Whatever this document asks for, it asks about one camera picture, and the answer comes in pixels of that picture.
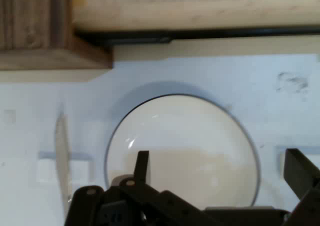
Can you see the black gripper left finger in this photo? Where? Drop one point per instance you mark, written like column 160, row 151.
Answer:
column 141, row 166

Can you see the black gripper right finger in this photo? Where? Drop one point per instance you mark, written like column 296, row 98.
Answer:
column 305, row 176

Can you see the silver serrated table knife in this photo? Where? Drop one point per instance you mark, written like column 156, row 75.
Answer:
column 62, row 156

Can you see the white bowl with dark rim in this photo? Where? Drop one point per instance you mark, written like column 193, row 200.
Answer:
column 187, row 136

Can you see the white cutlery rest block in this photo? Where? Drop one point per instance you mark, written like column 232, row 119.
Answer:
column 80, row 168

